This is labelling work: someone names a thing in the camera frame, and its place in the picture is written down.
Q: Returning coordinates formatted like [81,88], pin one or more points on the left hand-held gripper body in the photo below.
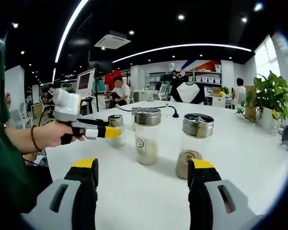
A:
[67,103]

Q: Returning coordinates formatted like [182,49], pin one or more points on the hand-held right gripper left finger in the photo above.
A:
[84,198]

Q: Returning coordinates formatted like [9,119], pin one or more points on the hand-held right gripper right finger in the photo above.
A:
[201,201]

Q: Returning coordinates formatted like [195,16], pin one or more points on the small seasoning bottle beige contents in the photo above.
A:
[117,142]

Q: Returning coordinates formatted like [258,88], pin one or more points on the small seasoning bottle white contents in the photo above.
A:
[133,115]

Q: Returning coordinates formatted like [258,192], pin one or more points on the tall seasoning bottle cream contents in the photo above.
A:
[147,153]

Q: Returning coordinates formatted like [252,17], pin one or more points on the tall seasoning bottle brown contents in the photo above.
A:
[198,129]

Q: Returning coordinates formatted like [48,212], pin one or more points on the person's left hand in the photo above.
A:
[50,134]

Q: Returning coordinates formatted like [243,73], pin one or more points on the computer monitor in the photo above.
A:
[85,81]

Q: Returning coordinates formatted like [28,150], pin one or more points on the curved ceiling light strip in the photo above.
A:
[182,46]
[67,26]

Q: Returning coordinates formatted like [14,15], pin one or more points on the ceiling air conditioner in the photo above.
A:
[112,40]

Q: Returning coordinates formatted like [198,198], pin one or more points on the white office chair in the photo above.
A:
[163,89]

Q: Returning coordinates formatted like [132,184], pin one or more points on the grey storage shelf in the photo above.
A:
[158,76]

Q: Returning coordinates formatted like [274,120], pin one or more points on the person's green shirt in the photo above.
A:
[7,167]

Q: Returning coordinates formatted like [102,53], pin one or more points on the black and white raglan shirt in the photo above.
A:
[187,91]

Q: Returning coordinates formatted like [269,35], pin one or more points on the brown paper bag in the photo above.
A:
[249,103]

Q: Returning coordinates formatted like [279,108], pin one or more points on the cardboard box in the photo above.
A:
[216,92]

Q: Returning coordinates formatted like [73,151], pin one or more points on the row of white storage boxes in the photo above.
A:
[207,79]

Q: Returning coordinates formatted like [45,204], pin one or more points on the green plant in white pot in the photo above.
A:
[271,91]

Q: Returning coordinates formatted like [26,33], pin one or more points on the group of ceiling spotlights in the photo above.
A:
[181,17]

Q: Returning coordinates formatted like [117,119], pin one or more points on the bright window with blinds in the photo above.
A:
[266,60]

